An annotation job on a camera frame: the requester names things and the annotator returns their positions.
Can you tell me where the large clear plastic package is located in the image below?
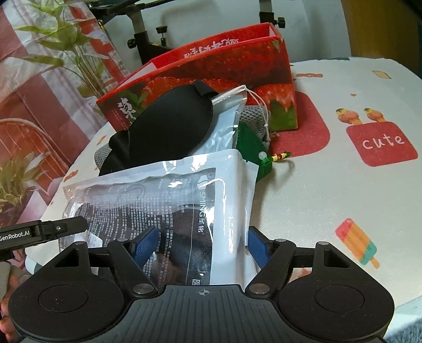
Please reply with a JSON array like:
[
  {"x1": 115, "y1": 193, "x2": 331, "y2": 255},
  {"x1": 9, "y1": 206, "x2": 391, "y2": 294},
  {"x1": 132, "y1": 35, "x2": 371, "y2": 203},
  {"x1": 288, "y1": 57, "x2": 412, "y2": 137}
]
[{"x1": 64, "y1": 149, "x2": 258, "y2": 286}]

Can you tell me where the black fabric eye mask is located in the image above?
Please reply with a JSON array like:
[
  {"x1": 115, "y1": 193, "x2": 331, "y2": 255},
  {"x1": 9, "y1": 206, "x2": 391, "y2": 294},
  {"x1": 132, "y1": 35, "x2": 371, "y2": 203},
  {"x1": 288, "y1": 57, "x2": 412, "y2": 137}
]
[{"x1": 99, "y1": 81, "x2": 217, "y2": 176}]

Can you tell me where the person's left hand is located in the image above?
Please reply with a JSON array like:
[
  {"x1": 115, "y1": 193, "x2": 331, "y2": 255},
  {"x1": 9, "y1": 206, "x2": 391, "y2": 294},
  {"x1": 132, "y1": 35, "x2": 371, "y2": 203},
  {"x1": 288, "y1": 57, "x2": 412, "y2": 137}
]
[{"x1": 1, "y1": 262, "x2": 30, "y2": 342}]

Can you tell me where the green fabric charm with tassel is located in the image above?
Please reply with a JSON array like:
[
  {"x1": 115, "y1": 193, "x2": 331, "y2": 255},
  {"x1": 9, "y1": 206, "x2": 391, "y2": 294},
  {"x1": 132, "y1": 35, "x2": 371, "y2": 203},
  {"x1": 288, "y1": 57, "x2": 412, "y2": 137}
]
[{"x1": 236, "y1": 121, "x2": 291, "y2": 182}]

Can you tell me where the grey fabric item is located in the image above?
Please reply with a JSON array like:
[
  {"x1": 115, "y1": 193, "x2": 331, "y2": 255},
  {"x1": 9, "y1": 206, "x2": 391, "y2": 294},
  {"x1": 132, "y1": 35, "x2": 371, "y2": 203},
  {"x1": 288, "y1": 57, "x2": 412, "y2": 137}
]
[{"x1": 94, "y1": 144, "x2": 111, "y2": 169}]

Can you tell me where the white patterned table mat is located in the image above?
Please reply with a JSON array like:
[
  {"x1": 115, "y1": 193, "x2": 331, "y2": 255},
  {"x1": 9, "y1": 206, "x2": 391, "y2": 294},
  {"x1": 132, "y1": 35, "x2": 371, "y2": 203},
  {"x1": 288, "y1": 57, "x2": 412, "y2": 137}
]
[{"x1": 24, "y1": 56, "x2": 422, "y2": 334}]

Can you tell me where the small clear zip bag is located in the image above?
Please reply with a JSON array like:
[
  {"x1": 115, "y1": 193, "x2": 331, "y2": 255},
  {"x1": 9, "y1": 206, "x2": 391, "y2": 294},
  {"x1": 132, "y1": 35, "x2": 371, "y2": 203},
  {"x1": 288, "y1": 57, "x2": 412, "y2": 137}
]
[{"x1": 188, "y1": 85, "x2": 247, "y2": 156}]

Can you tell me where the red white printed backdrop curtain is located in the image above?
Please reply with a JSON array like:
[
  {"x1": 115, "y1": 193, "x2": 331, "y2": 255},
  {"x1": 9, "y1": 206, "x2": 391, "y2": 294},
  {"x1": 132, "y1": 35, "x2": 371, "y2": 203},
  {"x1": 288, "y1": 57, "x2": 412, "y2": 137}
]
[{"x1": 1, "y1": 1, "x2": 127, "y2": 227}]

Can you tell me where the red strawberry cardboard box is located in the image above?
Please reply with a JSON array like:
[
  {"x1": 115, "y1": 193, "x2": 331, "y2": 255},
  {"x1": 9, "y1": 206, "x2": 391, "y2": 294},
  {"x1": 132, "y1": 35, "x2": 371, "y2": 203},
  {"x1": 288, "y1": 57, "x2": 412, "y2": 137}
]
[{"x1": 97, "y1": 23, "x2": 298, "y2": 131}]

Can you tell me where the wooden door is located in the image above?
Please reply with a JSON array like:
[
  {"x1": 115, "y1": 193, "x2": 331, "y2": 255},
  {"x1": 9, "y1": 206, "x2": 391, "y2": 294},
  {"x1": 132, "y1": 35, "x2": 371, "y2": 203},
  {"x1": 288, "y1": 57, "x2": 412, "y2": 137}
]
[{"x1": 341, "y1": 0, "x2": 421, "y2": 76}]

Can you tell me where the grey mesh drawstring pouch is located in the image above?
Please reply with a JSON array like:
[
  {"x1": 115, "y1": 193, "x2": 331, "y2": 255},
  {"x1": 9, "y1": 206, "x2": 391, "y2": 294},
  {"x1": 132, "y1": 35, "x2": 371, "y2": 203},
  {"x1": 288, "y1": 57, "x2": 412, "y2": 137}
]
[{"x1": 239, "y1": 87, "x2": 271, "y2": 149}]

